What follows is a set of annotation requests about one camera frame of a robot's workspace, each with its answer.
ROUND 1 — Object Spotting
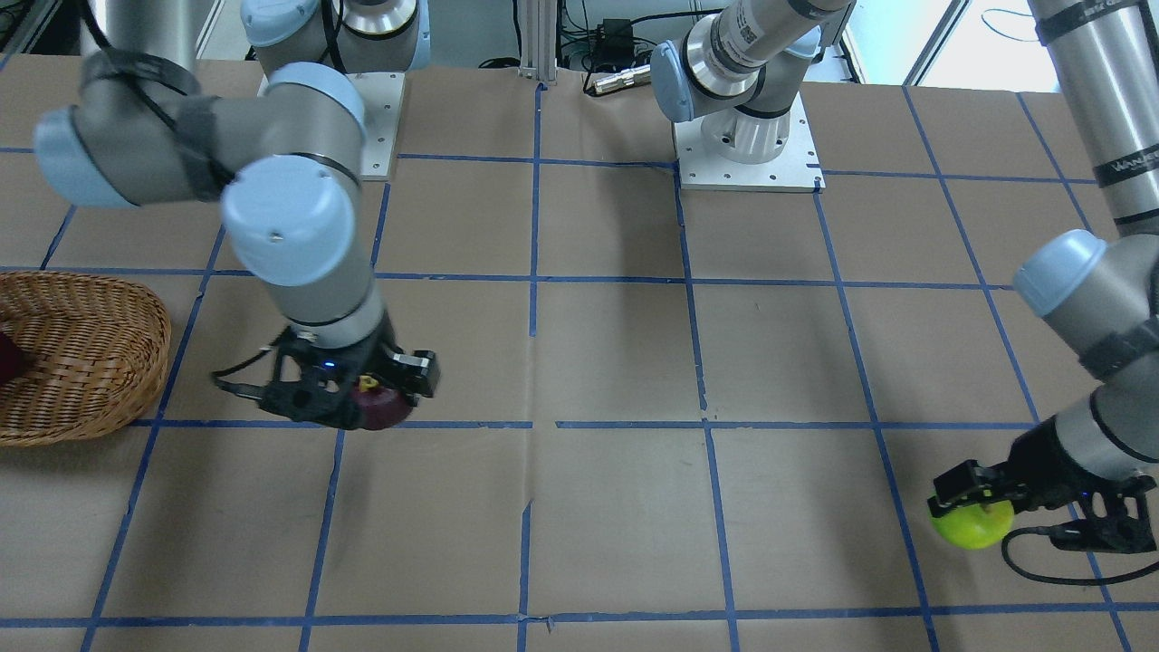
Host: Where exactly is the red yellow apple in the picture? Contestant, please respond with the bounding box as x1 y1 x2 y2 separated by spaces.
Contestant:
0 331 29 384

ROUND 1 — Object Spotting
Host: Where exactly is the aluminium frame post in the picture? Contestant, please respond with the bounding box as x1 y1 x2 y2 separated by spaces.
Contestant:
516 0 560 86

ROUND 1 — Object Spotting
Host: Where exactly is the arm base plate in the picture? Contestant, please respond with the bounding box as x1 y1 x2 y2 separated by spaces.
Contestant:
258 71 407 180
672 94 828 193

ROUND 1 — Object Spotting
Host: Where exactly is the dark red apple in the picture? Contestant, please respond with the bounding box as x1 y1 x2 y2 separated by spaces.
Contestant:
351 375 415 432

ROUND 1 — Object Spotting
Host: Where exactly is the green apple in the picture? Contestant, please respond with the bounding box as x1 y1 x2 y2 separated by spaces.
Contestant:
931 501 1015 551

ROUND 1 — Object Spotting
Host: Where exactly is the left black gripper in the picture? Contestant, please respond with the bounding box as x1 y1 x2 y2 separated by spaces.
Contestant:
927 417 1156 554

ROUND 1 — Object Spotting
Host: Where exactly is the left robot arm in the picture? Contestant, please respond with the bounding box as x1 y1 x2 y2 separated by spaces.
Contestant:
650 1 1158 554

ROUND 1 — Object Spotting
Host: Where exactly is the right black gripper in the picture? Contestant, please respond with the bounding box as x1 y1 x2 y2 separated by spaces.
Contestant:
263 317 398 428

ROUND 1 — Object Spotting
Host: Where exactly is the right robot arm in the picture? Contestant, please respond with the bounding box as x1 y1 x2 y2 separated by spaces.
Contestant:
34 1 439 430

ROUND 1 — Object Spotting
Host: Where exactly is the wicker basket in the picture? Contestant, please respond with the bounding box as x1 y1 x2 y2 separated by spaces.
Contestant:
1 271 172 446

